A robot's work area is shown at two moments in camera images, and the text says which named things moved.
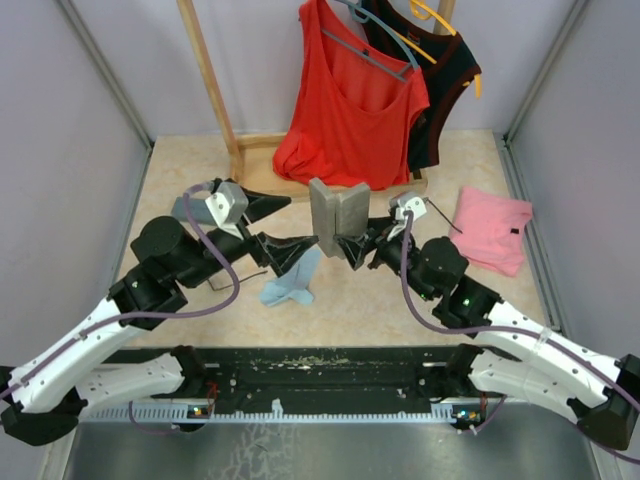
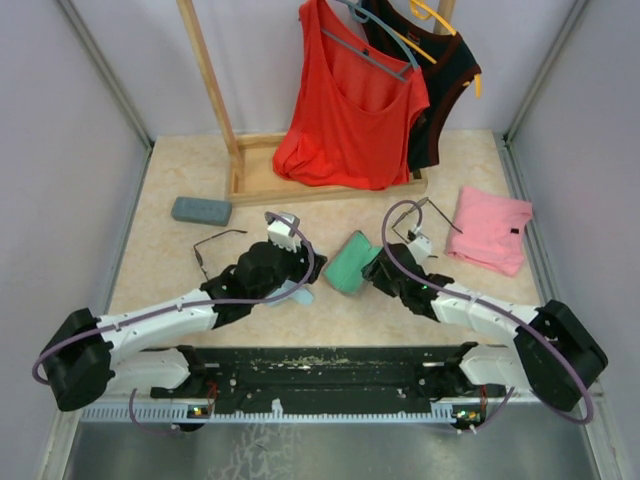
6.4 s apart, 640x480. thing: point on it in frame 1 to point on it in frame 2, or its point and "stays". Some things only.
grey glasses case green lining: [338, 212] to [344, 273]
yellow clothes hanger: [421, 11] stays
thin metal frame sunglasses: [427, 200] stays
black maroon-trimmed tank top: [444, 60] stays
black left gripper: [281, 252] to [301, 268]
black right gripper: [383, 244] to [375, 272]
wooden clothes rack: [252, 156] stays
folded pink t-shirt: [493, 229] stays
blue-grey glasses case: [198, 209] stays
